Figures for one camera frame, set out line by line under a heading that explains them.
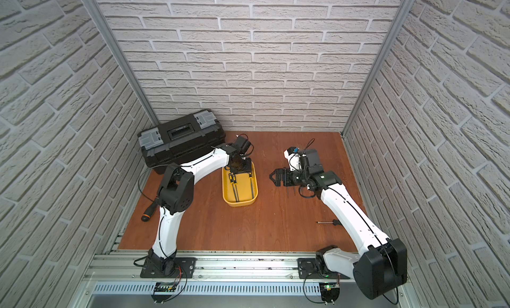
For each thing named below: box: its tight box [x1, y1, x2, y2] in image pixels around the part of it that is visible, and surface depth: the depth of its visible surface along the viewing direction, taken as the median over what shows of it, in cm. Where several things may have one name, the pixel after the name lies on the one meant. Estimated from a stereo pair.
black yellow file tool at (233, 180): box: [228, 172, 240, 203], surface depth 99 cm
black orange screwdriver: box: [140, 196, 159, 223], surface depth 88 cm
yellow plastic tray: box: [221, 161, 259, 208], surface depth 97 cm
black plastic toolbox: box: [136, 108, 227, 174], surface depth 97 cm
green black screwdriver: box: [316, 219, 341, 226], surface depth 87 cm
